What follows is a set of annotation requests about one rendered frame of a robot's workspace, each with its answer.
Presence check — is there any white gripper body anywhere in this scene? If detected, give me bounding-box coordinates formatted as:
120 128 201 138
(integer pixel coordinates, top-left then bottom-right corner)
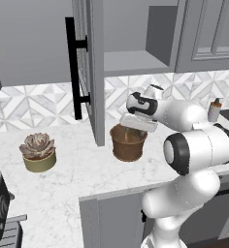
118 111 160 134

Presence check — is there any brown round basket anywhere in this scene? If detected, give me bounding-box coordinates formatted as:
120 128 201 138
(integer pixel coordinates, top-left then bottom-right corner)
109 123 149 163

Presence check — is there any grey base cabinet door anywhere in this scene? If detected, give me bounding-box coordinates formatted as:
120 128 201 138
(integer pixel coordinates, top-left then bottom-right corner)
79 191 146 248

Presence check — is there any grey base cabinet front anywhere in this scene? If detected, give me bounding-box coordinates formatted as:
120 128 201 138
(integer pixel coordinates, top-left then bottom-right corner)
179 175 229 246

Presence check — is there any white soap dispenser bottle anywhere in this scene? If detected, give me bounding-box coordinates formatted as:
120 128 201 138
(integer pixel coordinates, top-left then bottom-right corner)
207 97 224 123

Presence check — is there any succulent in olive pot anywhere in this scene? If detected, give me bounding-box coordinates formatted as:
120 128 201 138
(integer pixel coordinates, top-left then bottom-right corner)
18 132 58 173

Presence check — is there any dark grey countertop appliance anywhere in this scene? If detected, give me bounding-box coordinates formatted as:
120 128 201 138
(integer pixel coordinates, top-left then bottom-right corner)
0 163 28 248

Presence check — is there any grey open wall cabinet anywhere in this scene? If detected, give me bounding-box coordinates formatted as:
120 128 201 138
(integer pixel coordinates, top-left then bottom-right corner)
102 0 187 78

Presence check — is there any black bar door handle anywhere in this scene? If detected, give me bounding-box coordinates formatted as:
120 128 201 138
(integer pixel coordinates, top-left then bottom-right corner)
64 16 91 121

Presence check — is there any black base cabinet handle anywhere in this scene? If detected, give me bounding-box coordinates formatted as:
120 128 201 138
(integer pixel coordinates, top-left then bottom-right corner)
215 183 229 198

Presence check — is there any grey panelled wall cabinet door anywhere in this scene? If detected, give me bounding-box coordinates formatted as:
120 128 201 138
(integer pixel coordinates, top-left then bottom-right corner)
175 0 229 75

